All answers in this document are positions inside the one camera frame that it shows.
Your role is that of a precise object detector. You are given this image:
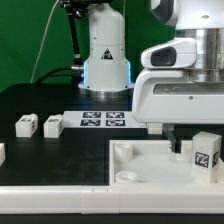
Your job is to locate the white U-shaped obstacle fence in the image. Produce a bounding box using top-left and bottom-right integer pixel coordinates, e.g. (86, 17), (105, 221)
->
(0, 143), (224, 215)

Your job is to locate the black cable bundle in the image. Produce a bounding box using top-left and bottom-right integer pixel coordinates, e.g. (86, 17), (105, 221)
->
(35, 66), (84, 84)

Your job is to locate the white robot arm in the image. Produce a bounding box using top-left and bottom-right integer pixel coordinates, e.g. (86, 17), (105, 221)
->
(80, 0), (224, 152)

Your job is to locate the white marker plate with tags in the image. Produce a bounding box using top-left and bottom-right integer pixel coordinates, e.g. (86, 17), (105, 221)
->
(63, 111), (146, 128)

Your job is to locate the white cable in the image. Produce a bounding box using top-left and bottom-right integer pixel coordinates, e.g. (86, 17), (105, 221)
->
(29, 0), (60, 84)

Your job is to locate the white square tabletop tray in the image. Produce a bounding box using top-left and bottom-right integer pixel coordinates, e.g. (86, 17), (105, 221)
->
(109, 139), (224, 188)

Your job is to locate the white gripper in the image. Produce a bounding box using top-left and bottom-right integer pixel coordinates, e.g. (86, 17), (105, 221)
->
(132, 69), (224, 154)

